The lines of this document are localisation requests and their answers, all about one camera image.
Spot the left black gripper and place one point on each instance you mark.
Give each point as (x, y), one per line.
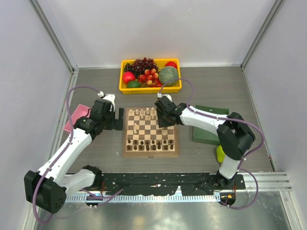
(116, 124)

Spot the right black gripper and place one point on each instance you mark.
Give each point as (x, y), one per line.
(161, 123)

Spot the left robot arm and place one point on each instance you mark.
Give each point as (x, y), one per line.
(48, 188)

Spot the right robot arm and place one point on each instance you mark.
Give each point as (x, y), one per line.
(234, 135)

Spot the wooden chess board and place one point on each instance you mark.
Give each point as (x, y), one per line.
(142, 136)

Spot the green tray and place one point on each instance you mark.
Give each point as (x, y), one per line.
(202, 136)

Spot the pink plastic box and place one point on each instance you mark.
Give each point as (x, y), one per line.
(80, 111)

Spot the green melon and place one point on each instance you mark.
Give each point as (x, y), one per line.
(168, 73)

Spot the red cherry cluster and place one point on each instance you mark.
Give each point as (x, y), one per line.
(150, 78)

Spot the green lime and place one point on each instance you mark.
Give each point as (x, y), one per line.
(133, 84)

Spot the red apple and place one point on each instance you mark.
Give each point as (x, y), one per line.
(128, 77)

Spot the red tomato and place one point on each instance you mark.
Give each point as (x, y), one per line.
(171, 64)

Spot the yellow plastic fruit bin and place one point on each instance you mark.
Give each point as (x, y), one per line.
(161, 64)

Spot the dark grape bunch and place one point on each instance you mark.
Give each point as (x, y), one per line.
(138, 66)

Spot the green pear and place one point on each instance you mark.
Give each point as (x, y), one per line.
(220, 154)

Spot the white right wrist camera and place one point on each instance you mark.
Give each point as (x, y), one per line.
(160, 95)

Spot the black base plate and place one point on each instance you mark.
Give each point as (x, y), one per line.
(165, 184)

